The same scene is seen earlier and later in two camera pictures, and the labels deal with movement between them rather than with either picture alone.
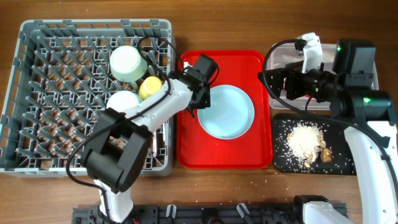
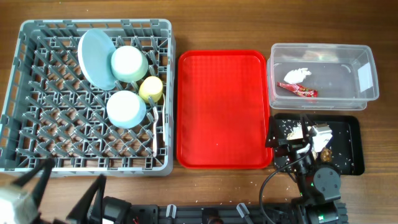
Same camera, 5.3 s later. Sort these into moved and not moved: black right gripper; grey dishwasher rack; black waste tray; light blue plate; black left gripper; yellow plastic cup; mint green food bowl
Moved: black left gripper; light blue plate; black right gripper
Not moved: yellow plastic cup; mint green food bowl; grey dishwasher rack; black waste tray
